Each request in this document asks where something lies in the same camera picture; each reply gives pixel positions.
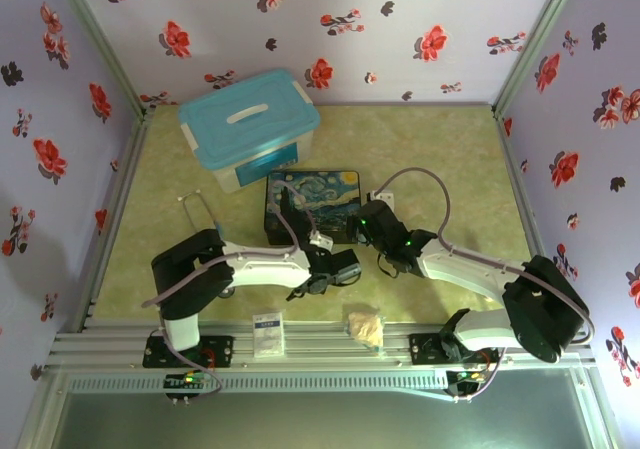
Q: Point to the starry night print box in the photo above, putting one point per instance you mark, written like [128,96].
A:
[330,199]

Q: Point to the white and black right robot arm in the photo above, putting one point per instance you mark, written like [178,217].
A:
[475,274]

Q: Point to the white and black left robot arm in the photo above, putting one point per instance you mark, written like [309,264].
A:
[260,266]

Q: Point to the small white plastic packet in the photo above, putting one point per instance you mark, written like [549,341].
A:
[268,334]

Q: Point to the crumpled beige plastic bag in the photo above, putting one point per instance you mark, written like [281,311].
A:
[365,326]

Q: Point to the grey metal panel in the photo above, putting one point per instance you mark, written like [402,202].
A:
[320,421]

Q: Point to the blue stethoscope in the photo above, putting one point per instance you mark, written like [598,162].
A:
[192,209]

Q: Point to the left green circuit board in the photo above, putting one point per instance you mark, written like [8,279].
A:
[185,381]

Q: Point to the green circuit board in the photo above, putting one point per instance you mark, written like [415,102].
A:
[185,381]
[465,379]

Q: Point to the blue lidded plastic storage box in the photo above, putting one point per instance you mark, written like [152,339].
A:
[245,119]

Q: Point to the right green circuit board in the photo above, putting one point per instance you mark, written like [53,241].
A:
[465,379]

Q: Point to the aluminium front rail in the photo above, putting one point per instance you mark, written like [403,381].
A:
[320,351]

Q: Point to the aluminium side rail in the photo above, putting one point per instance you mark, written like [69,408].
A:
[525,199]
[120,194]

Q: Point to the aluminium corner post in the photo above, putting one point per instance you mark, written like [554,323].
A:
[540,34]
[95,34]

